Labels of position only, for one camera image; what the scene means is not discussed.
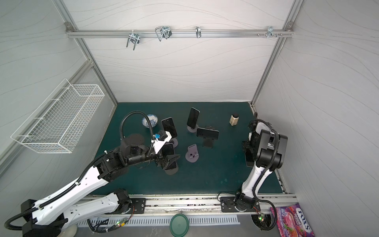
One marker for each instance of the black horizontal phone stand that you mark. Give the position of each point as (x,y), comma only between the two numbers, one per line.
(207,142)

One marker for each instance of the grey phone stand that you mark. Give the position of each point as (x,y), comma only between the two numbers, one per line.
(171,171)
(174,141)
(192,154)
(192,130)

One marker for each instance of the metal clamp left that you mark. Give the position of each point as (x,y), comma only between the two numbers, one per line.
(133,39)

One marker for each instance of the aluminium overhead rail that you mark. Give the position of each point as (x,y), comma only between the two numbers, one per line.
(185,34)

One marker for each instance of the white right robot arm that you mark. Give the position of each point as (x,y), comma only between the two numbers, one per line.
(264,153)

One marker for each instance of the purple candy bag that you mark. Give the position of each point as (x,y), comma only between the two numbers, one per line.
(291,222)

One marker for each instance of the green round lid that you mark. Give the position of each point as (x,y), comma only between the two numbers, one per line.
(179,225)

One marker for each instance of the black round fan floor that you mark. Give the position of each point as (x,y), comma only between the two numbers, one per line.
(264,222)

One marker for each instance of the grey phone stand middle back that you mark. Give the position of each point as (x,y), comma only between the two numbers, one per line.
(174,141)

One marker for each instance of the grey phone stand left front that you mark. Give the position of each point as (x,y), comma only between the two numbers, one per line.
(171,171)

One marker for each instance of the metal clamp middle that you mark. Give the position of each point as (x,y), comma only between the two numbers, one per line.
(163,32)

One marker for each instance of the grey phone stand right front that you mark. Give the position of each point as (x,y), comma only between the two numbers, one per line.
(192,154)

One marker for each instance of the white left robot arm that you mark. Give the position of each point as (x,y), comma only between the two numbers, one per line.
(50,216)

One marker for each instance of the phone on horizontal stand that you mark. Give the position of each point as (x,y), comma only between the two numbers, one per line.
(207,133)

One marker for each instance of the white wire basket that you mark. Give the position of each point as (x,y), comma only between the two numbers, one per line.
(57,124)

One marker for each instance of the metal bracket right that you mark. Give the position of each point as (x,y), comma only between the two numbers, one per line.
(270,33)

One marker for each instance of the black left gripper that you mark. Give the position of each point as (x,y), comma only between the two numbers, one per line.
(164,164)

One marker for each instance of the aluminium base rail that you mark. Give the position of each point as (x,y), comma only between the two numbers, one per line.
(157,210)

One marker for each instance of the metal clamp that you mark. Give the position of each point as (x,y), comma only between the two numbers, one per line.
(163,32)
(133,39)

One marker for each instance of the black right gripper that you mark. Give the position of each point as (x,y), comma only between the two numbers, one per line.
(248,147)

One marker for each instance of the grey phone stand right back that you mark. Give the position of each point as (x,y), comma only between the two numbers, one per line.
(192,130)

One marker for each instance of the phone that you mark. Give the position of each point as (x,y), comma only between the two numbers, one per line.
(168,125)
(193,117)
(249,157)
(169,157)
(207,133)

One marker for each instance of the white round object floor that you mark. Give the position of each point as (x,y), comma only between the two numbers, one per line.
(69,232)

